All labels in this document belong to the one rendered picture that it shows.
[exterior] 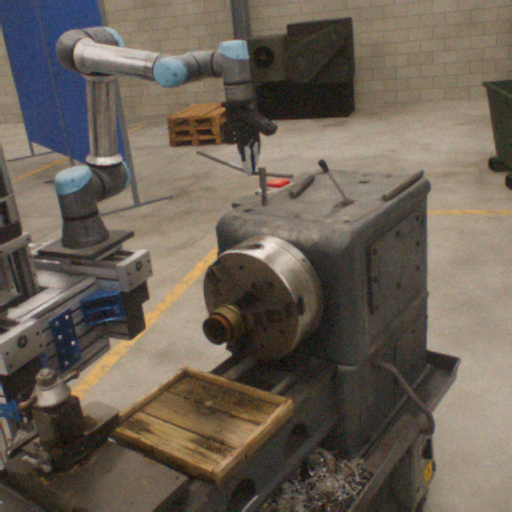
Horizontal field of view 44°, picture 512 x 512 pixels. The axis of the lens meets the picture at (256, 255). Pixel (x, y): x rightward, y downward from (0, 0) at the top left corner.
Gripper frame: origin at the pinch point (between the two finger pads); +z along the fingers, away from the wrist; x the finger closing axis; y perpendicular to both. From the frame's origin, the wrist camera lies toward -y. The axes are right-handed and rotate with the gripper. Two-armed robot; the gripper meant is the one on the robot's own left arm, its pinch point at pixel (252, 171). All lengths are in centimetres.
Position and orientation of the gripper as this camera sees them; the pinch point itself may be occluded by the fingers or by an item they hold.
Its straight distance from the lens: 180.9
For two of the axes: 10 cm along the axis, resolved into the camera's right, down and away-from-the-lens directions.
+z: 1.0, 9.2, 3.7
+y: -8.2, -1.4, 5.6
